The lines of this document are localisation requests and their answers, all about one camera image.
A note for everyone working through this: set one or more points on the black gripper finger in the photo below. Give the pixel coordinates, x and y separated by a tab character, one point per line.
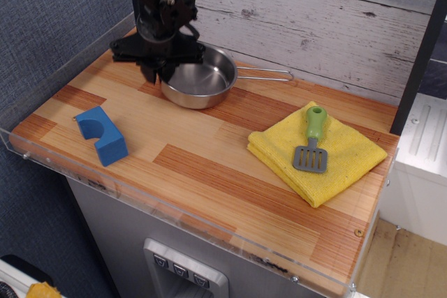
168	70
151	70

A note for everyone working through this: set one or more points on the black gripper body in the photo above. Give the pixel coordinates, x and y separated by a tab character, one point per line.
164	34

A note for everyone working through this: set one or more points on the stainless steel pot with handle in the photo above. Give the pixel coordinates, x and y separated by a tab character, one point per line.
205	85

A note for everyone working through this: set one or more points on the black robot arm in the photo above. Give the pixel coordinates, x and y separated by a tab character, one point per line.
164	38

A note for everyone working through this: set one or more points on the blue wooden arch block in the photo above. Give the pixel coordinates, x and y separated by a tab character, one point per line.
110	145

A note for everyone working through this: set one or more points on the clear acrylic table guard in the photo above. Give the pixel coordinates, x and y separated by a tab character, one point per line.
193	167

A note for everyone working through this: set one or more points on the grey cabinet front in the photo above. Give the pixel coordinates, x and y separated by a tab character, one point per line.
120	230

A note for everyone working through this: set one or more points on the silver button panel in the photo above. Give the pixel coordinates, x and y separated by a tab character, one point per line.
175	274

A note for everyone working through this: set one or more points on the white plastic box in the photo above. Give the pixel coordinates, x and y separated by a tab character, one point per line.
414	197

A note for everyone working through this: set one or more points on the green handled grey spatula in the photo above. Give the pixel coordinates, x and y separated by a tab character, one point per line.
312	158

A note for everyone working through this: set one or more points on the dark right vertical post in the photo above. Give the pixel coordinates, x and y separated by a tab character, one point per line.
415	79

